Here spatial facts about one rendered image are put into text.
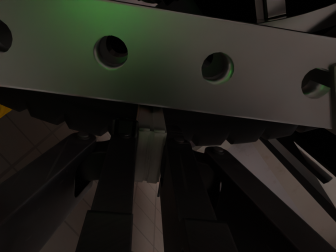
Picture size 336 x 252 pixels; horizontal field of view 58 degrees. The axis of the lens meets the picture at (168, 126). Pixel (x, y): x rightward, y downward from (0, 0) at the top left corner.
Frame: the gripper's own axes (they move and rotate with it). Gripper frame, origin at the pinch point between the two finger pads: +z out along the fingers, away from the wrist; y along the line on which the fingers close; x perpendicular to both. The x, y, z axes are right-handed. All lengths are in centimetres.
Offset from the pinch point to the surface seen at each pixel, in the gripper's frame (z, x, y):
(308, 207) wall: 455, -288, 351
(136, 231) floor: 112, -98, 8
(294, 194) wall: 459, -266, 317
